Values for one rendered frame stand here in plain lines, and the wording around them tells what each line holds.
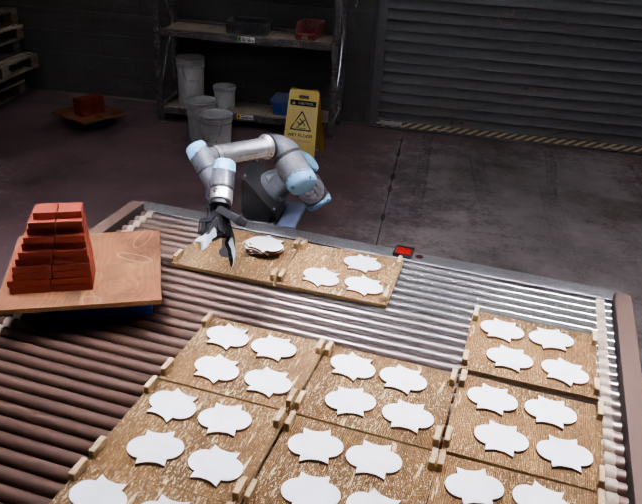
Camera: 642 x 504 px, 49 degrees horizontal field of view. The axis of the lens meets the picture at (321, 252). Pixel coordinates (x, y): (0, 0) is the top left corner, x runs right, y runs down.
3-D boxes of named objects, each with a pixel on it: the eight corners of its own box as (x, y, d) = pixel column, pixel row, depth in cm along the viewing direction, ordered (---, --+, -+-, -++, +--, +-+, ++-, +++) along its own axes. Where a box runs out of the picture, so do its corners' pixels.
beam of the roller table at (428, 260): (143, 212, 324) (142, 200, 321) (623, 305, 272) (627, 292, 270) (133, 219, 316) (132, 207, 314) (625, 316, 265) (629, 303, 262)
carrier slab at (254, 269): (209, 228, 298) (209, 225, 297) (302, 245, 288) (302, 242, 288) (171, 266, 268) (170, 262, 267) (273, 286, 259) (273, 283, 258)
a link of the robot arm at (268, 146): (291, 122, 275) (192, 136, 240) (305, 145, 273) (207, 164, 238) (275, 139, 283) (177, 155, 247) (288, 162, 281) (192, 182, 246)
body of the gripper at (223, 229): (211, 243, 232) (215, 210, 236) (232, 239, 228) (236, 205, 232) (196, 235, 226) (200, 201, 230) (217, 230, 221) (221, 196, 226)
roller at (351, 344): (62, 282, 263) (60, 270, 260) (616, 408, 215) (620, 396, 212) (54, 288, 258) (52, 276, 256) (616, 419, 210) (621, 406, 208)
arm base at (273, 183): (267, 169, 328) (282, 157, 324) (287, 195, 330) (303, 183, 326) (256, 179, 314) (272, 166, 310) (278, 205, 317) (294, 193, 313)
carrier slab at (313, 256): (304, 245, 288) (304, 242, 288) (403, 263, 279) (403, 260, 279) (275, 287, 259) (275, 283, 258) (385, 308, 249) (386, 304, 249)
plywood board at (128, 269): (19, 240, 258) (18, 236, 257) (159, 234, 269) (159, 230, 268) (-7, 315, 215) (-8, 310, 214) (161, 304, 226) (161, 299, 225)
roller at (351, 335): (70, 275, 267) (68, 264, 264) (615, 398, 219) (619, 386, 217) (62, 281, 263) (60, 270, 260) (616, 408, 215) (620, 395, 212)
